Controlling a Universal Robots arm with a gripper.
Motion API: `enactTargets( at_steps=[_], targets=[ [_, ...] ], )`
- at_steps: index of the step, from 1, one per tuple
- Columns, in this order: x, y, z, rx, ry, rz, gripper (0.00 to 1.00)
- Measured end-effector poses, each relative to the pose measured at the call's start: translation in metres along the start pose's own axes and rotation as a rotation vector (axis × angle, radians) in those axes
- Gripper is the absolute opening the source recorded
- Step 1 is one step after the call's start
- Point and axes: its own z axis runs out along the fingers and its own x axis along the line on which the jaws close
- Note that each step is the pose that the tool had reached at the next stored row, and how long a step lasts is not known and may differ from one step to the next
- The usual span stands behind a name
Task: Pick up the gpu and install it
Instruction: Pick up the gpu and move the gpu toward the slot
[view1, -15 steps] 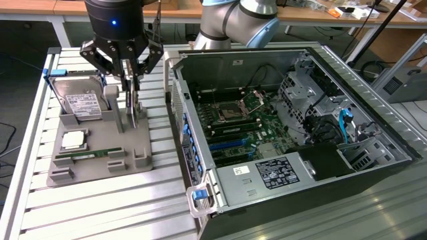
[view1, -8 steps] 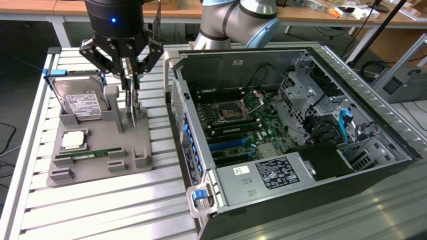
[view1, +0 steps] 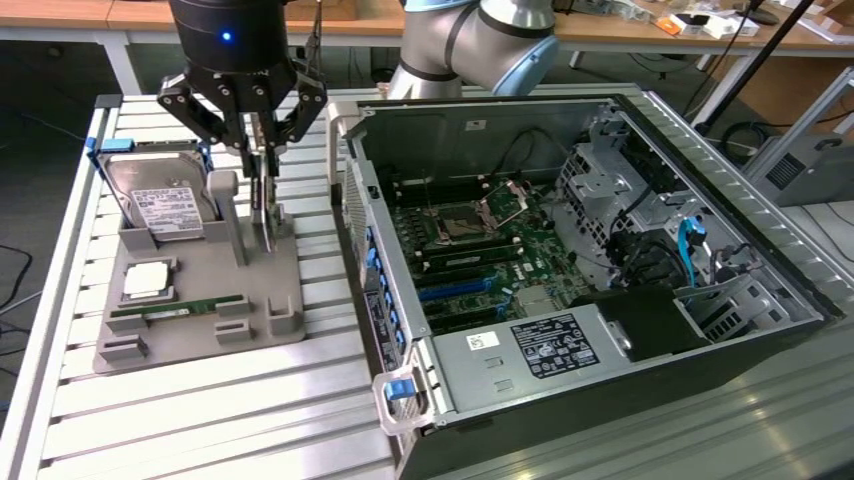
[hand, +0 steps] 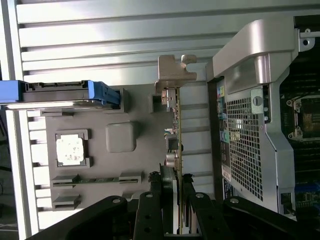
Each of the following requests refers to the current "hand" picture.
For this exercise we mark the grey parts rack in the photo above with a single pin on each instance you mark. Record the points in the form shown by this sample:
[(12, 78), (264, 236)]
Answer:
[(145, 160)]

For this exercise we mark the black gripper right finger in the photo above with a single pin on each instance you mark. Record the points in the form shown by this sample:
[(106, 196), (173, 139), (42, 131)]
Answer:
[(205, 220)]

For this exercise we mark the open black PC case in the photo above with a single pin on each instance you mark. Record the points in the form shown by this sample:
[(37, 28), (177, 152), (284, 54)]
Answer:
[(247, 150)]

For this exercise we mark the green motherboard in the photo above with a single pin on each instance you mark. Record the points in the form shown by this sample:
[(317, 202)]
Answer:
[(307, 162)]

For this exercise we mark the silver CPU chip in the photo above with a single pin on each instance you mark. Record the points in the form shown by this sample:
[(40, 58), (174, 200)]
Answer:
[(70, 150)]

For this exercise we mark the CPU socket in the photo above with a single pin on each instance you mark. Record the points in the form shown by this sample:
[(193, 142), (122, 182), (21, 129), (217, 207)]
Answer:
[(310, 117)]

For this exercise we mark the green RAM stick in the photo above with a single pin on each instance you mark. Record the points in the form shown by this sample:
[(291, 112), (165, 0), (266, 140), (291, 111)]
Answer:
[(97, 180)]

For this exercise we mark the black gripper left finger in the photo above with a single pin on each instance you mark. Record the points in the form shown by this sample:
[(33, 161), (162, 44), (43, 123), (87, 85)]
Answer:
[(147, 220)]

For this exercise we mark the hard disk in blue caddy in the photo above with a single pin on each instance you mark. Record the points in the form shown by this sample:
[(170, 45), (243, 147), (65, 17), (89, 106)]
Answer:
[(62, 95)]

